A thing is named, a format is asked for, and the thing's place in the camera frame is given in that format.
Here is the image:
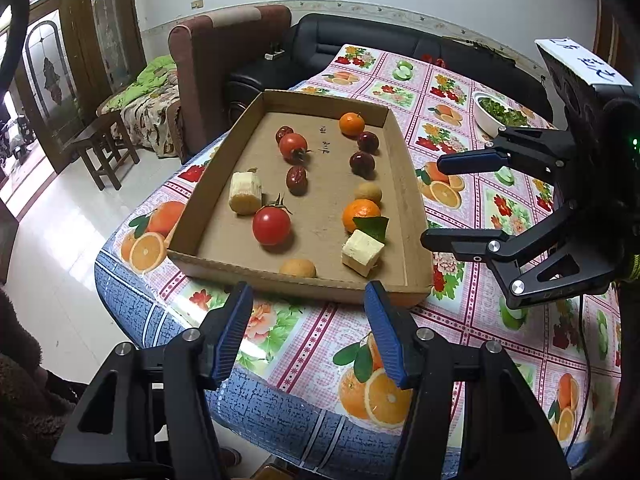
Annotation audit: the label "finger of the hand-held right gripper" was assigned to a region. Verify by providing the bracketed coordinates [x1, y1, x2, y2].
[436, 126, 581, 191]
[420, 200, 626, 311]

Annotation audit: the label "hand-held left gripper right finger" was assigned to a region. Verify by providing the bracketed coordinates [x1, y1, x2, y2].
[363, 280, 571, 480]

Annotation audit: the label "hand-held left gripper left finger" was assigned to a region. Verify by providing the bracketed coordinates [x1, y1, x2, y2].
[50, 281, 254, 480]

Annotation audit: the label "flat-cut sugarcane piece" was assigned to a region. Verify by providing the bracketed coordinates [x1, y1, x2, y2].
[341, 230, 386, 277]

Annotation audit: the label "orange mandarin with leaf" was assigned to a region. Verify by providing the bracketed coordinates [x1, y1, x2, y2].
[342, 198, 390, 243]

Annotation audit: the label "large red tomato with stem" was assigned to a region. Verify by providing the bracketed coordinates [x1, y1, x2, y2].
[251, 194, 293, 247]

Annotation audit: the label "round sugarcane piece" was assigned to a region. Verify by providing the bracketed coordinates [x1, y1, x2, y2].
[228, 170, 263, 216]

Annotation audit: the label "brown cardboard tray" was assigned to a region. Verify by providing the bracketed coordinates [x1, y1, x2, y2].
[166, 89, 433, 308]

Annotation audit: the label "red jujube date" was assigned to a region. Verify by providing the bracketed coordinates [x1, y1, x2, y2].
[285, 166, 308, 195]

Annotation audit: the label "white bowl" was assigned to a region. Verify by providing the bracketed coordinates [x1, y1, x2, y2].
[472, 91, 530, 140]

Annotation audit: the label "green leafy vegetables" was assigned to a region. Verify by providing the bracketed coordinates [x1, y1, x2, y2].
[479, 95, 528, 128]

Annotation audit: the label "floral printed tablecloth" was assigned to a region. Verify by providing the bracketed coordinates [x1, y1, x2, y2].
[94, 44, 626, 466]

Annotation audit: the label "black leather sofa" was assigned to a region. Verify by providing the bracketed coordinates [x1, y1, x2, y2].
[227, 13, 553, 126]

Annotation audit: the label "brown fleece garment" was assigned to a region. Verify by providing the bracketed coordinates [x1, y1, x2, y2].
[0, 285, 86, 480]

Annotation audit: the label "patterned blanket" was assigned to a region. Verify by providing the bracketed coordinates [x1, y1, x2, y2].
[120, 72, 183, 158]

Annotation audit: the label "wooden stool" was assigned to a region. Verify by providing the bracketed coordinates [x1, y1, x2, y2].
[70, 110, 141, 191]

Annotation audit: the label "green blanket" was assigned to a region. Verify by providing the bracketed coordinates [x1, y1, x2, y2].
[97, 54, 178, 113]

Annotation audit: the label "brown armchair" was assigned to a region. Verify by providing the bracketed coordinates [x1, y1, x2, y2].
[167, 5, 292, 163]

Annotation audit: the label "wooden glazed door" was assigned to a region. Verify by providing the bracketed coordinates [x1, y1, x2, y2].
[15, 0, 146, 171]

